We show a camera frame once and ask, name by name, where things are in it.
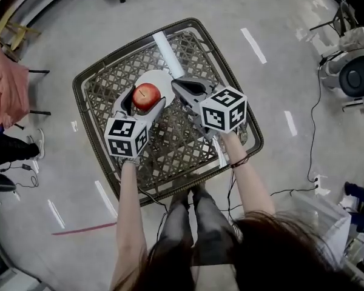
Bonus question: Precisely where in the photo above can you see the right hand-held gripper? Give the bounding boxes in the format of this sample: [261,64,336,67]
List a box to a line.
[170,78,248,141]

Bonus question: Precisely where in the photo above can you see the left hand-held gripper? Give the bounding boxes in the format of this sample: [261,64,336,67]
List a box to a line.
[104,85,167,159]

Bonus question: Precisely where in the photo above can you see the red apple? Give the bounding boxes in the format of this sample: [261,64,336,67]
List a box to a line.
[132,82,161,112]

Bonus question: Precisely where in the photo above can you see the white round plate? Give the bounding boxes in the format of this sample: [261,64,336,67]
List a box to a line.
[133,70,178,115]

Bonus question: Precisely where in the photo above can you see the person's left forearm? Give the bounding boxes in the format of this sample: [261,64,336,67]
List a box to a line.
[110,159,149,291]

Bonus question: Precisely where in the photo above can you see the person's right forearm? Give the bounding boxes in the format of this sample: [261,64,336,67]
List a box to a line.
[221,130,276,221]

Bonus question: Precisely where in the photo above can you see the wicker glass-top table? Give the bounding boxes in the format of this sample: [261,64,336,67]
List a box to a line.
[72,17,265,207]

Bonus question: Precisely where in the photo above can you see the dark wrist band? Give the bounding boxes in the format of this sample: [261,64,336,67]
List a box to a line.
[230,154,251,169]

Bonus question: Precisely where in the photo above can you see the person's grey trouser legs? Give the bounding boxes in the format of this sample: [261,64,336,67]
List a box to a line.
[157,184,244,268]

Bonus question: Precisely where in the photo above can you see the pink cloth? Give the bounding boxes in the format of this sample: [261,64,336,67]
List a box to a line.
[0,40,31,130]

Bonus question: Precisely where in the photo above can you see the yellow wooden chair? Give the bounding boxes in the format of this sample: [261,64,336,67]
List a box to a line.
[0,7,42,52]

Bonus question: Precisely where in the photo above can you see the black round wheeled machine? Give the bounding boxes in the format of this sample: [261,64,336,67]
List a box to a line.
[317,25,364,112]

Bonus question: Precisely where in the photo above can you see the clear plastic box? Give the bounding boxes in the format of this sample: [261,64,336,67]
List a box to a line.
[290,189,359,268]

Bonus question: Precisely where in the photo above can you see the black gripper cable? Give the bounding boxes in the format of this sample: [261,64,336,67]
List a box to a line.
[137,186,171,216]

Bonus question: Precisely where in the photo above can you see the black floor cable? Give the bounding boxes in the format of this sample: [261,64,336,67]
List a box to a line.
[269,79,323,197]

